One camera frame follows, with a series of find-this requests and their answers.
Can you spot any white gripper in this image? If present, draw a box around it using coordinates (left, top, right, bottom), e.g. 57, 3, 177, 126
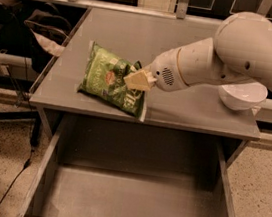
124, 48, 189, 92

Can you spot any green jalapeno chip bag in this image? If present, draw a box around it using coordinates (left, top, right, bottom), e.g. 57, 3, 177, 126
77, 42, 147, 121

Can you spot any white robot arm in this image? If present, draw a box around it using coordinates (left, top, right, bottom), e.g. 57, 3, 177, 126
124, 12, 272, 92

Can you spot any grey cabinet counter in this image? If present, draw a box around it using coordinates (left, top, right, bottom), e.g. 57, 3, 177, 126
30, 8, 260, 141

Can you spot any grey open top drawer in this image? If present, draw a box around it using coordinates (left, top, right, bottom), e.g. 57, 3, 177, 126
18, 114, 237, 217

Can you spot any dark backpack with cloth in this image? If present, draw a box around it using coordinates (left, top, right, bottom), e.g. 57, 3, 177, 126
24, 9, 73, 57

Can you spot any white ceramic bowl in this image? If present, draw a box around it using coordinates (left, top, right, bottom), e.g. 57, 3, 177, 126
218, 82, 268, 111

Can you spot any black power cable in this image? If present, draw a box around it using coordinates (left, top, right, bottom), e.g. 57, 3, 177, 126
0, 66, 46, 217

